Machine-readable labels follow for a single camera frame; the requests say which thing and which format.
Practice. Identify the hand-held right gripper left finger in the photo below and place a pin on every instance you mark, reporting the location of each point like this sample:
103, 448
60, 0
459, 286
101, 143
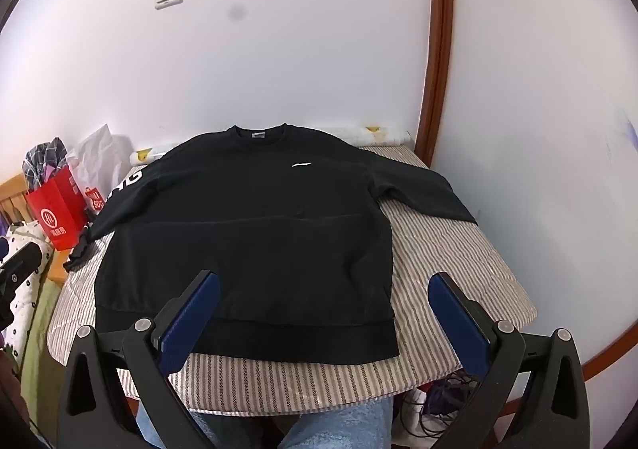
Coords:
192, 319

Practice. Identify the wooden headboard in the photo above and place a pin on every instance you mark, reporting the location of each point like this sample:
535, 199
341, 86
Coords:
10, 200

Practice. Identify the person's blue jeans legs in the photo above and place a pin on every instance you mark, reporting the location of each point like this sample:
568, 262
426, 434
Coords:
329, 429

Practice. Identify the small red white bag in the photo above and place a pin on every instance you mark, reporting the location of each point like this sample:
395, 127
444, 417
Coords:
93, 200

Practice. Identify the red paper bag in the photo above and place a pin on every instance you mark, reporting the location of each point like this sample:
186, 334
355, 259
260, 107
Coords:
55, 214

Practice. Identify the brown wooden door frame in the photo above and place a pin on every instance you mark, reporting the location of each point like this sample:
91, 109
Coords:
438, 55

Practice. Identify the plaid cloth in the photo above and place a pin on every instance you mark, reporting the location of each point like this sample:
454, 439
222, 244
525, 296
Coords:
42, 162

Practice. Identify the striped mattress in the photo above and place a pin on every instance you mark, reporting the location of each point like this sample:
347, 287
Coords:
448, 249

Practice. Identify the brown wooden baseboard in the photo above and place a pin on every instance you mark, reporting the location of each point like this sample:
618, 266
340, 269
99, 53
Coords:
610, 362

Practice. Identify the white polka dot cloth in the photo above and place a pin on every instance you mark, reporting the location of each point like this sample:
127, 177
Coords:
25, 309

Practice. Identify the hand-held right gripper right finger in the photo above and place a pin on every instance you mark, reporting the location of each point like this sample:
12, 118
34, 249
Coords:
458, 324

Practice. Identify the black sweatshirt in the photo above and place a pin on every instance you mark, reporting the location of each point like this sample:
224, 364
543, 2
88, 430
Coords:
249, 254

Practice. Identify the white plastic bag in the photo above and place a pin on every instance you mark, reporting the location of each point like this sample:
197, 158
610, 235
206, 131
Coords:
99, 155

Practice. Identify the green cloth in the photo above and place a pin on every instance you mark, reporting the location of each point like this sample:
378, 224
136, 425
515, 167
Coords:
42, 354

